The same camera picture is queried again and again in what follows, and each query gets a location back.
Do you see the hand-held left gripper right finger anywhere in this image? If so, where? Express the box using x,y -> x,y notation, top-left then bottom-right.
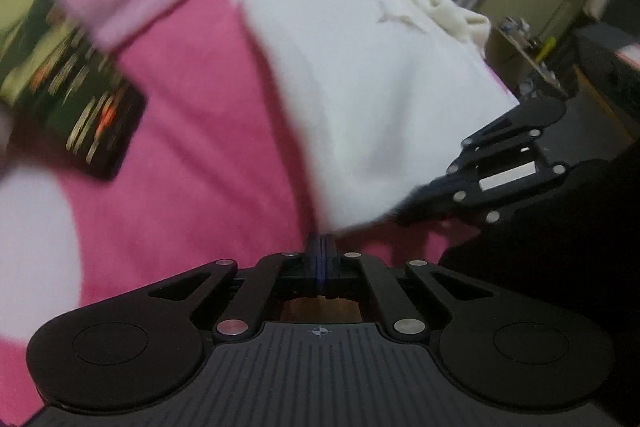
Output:
322,234 -> 493,343

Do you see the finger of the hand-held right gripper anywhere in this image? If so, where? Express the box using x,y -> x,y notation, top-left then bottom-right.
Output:
447,99 -> 568,175
395,162 -> 568,228

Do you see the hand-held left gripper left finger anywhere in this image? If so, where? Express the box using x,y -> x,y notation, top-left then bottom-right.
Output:
145,234 -> 323,344

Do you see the white fluffy blanket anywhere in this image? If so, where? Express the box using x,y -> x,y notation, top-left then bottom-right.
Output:
195,0 -> 521,233

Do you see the cluttered wooden desk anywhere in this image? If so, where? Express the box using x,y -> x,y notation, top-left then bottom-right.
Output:
487,18 -> 571,102

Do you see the black box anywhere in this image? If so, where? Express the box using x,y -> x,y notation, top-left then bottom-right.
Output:
572,27 -> 640,142

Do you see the pink floral blanket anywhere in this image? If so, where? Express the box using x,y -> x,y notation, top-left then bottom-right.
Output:
0,0 -> 516,408

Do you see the dark patterned packet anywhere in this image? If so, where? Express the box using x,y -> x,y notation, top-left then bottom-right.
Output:
0,0 -> 148,182

